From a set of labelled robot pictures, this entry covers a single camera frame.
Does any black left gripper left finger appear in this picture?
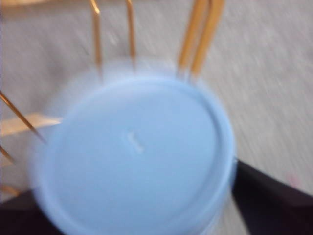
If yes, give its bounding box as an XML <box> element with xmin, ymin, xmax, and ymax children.
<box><xmin>0</xmin><ymin>189</ymin><xmax>52</xmax><ymax>235</ymax></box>

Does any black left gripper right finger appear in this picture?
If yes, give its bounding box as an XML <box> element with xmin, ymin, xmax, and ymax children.
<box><xmin>233</xmin><ymin>158</ymin><xmax>313</xmax><ymax>235</ymax></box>

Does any blue ribbed plastic cup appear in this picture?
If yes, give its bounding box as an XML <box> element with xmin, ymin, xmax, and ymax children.
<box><xmin>34</xmin><ymin>70</ymin><xmax>237</xmax><ymax>235</ymax></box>

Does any gold wire cup rack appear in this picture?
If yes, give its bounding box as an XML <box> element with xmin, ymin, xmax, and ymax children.
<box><xmin>0</xmin><ymin>0</ymin><xmax>226</xmax><ymax>197</ymax></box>

